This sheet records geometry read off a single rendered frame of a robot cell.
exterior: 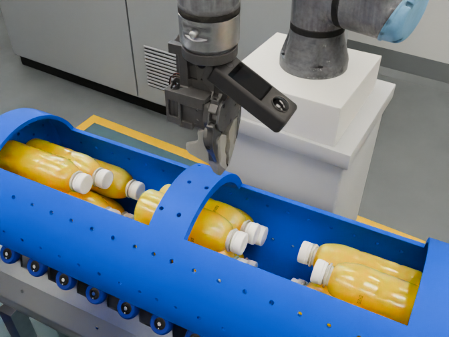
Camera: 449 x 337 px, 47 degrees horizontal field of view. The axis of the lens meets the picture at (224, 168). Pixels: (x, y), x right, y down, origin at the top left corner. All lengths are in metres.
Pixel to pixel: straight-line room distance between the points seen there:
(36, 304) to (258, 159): 0.58
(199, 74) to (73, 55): 2.76
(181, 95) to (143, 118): 2.49
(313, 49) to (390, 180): 1.80
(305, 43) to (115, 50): 2.12
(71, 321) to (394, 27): 0.86
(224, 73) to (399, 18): 0.43
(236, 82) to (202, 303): 0.35
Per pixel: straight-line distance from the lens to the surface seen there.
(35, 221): 0.95
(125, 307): 1.02
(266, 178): 1.22
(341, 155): 1.07
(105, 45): 3.16
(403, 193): 2.77
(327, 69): 1.11
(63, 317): 1.17
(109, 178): 1.06
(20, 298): 1.24
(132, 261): 0.85
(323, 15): 1.06
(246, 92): 0.64
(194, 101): 0.67
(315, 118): 1.05
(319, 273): 0.82
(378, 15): 1.00
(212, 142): 0.68
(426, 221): 2.66
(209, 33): 0.61
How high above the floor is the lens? 1.81
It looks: 41 degrees down
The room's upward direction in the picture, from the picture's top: straight up
